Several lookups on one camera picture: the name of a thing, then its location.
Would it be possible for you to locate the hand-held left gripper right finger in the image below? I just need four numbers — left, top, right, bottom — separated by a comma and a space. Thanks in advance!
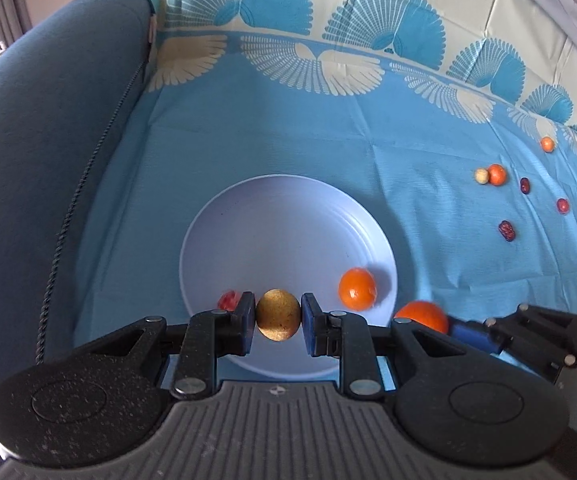
301, 292, 469, 396

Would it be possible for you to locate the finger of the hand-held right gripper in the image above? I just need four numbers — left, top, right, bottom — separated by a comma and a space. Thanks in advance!
447, 304, 577, 386

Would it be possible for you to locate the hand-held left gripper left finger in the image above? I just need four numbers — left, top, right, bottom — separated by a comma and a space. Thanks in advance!
79, 292, 258, 401

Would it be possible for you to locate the round yellow-brown longan fruit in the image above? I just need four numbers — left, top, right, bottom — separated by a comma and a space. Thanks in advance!
255, 288, 301, 342

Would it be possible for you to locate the large orange tangerine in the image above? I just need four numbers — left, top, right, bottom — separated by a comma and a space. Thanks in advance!
393, 301, 450, 335

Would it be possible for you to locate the white round plate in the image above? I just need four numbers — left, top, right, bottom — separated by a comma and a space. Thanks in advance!
178, 174, 399, 377

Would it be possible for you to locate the blue fan-print tablecloth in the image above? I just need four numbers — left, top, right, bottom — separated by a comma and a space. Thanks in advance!
71, 0, 577, 378

